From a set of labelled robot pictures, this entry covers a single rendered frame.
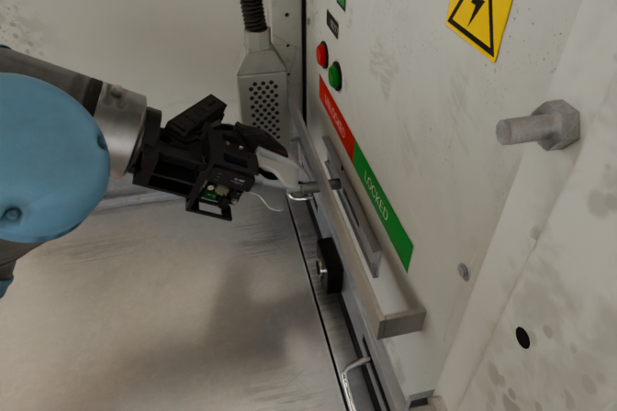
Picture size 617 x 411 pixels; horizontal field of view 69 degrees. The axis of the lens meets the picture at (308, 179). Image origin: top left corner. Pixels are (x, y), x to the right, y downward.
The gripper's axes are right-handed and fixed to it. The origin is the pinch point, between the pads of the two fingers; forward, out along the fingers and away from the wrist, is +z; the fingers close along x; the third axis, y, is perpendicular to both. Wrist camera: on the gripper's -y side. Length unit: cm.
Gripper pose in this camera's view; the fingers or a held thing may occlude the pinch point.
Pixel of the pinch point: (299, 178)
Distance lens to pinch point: 57.0
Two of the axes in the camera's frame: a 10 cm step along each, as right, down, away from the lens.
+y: 2.2, 6.2, -7.5
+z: 8.4, 2.6, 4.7
